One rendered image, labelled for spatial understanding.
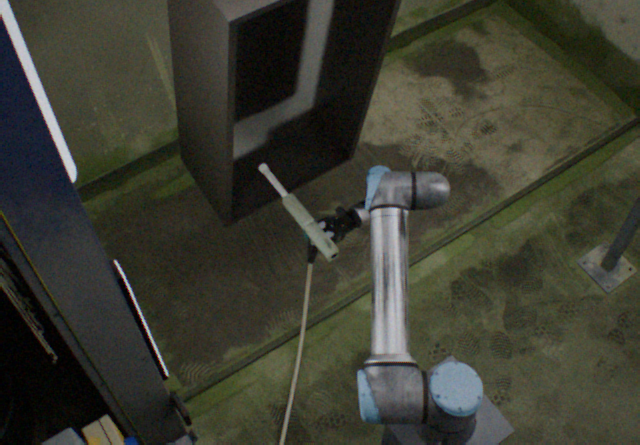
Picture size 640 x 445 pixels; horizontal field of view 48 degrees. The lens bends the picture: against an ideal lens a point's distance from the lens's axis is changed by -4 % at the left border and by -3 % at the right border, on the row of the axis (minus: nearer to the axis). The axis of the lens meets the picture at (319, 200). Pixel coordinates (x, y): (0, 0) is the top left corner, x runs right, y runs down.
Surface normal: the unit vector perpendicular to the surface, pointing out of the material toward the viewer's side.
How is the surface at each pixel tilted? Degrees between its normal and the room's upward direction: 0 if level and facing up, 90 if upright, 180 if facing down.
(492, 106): 0
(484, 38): 0
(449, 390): 5
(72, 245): 90
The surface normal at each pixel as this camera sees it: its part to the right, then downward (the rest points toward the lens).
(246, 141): 0.11, -0.45
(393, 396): -0.01, -0.23
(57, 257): 0.56, 0.67
